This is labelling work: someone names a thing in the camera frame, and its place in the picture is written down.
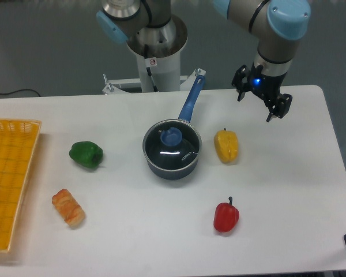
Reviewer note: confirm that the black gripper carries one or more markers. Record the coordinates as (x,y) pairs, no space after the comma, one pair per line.
(263,86)

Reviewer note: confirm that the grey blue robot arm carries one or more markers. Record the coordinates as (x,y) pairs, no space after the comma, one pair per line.
(278,25)

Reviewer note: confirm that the yellow woven basket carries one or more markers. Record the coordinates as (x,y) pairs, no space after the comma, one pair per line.
(18,140)

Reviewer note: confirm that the red bell pepper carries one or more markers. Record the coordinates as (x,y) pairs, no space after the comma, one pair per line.
(226,216)

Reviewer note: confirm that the dark blue saucepan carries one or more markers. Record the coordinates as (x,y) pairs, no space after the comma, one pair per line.
(186,115)

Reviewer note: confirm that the brown bread pastry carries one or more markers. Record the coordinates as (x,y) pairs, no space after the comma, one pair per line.
(68,208)

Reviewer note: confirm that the glass lid blue knob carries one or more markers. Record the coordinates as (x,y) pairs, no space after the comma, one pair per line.
(172,146)

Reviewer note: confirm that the green bell pepper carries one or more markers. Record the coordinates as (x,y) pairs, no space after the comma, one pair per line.
(86,154)

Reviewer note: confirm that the yellow bell pepper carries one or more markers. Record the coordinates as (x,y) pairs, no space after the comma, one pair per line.
(226,145)

